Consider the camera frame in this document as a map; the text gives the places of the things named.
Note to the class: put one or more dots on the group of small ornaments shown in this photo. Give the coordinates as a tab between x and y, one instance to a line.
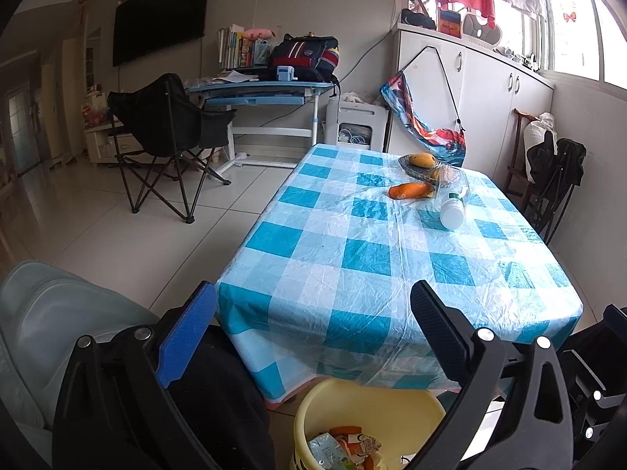
521	58

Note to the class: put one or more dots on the black folding camp chair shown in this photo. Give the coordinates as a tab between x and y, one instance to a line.
156	122

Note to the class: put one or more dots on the white plastic storage stool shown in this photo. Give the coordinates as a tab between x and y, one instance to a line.
360	117

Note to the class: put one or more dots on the dark wooden chair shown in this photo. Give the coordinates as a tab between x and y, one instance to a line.
517	176

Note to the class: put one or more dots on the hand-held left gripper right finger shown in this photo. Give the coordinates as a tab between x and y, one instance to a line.
438	333

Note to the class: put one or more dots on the white rounded appliance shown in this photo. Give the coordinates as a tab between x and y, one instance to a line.
482	29

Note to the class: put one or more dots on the dark fruit plate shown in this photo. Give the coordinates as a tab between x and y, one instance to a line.
416	172

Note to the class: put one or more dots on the colourful printed tote bag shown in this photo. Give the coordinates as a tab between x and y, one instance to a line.
426	127

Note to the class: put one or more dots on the low white television stand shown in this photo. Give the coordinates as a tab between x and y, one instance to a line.
112	144

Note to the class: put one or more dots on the white plastic bottle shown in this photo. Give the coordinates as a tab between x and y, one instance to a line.
451	210

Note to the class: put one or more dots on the pale green seat cushion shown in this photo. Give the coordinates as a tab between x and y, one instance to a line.
49	323

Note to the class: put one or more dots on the white plastic bag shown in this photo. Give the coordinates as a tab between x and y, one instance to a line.
539	129

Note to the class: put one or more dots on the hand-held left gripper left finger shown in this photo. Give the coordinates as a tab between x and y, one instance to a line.
186	333

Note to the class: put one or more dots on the small orange brown lump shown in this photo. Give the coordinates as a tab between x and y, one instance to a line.
345	430

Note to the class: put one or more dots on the pale drink carton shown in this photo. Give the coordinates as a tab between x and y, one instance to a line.
326	450

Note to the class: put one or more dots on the orange carrot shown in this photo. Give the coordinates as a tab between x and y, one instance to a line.
409	190

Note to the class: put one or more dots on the dark striped backpack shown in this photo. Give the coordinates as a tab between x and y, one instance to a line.
303	56

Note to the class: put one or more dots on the row of books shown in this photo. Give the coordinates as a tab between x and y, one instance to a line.
240	49

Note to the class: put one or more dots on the black cloth bundle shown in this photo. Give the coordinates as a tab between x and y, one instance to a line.
419	19

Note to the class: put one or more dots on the black wall television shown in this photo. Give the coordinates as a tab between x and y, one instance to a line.
161	14

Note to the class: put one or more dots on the blue study desk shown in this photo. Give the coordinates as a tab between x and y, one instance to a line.
254	90

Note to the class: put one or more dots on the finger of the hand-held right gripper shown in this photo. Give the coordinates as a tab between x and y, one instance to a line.
600	382
617	320

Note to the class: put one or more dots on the pink plush toy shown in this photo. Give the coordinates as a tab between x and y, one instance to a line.
259	33

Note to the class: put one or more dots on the black folded chair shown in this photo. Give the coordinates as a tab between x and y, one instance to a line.
558	166

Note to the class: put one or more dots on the window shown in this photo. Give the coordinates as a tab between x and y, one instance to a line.
588	34

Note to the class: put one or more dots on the yellow mango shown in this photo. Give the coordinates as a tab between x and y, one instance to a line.
421	159

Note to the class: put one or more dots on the red window sticker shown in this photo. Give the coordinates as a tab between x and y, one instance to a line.
570	16

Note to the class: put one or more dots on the cartoon printed snack bag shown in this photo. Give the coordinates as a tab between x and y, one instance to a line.
365	443

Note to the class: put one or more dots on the yellow plastic bucket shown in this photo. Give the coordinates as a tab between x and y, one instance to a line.
392	406

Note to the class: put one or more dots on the small blue desk device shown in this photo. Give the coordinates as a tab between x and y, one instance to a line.
285	74

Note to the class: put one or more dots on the colourful picture box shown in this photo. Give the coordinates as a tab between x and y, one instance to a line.
449	23

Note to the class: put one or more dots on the blue checked tablecloth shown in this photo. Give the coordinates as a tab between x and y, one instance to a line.
367	293

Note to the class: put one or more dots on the loose papers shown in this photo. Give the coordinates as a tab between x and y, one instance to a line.
235	77

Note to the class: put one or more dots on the white cabinet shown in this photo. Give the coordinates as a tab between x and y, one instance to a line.
490	107

